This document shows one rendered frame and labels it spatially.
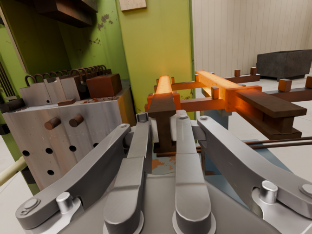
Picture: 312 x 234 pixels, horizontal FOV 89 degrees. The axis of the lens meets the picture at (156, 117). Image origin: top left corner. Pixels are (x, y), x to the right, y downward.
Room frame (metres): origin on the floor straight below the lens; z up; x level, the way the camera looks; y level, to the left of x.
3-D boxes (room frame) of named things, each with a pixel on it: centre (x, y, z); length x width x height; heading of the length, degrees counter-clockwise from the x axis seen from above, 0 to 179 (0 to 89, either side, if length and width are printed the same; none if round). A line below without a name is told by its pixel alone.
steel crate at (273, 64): (4.49, -3.67, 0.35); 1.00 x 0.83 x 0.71; 10
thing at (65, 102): (0.51, 0.28, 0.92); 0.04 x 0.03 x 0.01; 94
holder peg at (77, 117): (0.46, 0.24, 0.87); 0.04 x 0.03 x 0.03; 176
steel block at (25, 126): (0.76, 0.28, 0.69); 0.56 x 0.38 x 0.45; 176
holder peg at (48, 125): (0.47, 0.32, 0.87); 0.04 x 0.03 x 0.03; 176
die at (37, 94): (0.76, 0.33, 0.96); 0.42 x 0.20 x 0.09; 176
